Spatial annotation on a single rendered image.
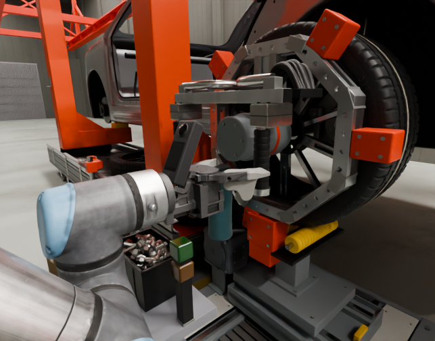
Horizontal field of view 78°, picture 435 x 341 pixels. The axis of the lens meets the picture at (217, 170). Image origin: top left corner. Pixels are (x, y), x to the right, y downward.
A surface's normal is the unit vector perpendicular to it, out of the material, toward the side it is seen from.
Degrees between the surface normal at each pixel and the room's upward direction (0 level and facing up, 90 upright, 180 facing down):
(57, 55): 90
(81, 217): 73
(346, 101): 90
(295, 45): 90
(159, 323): 0
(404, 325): 0
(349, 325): 0
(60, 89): 90
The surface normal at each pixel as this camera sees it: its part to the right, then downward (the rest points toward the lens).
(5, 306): 0.77, -0.26
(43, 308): 0.81, -0.44
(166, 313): -0.02, -0.97
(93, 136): 0.64, 0.19
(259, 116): -0.77, 0.18
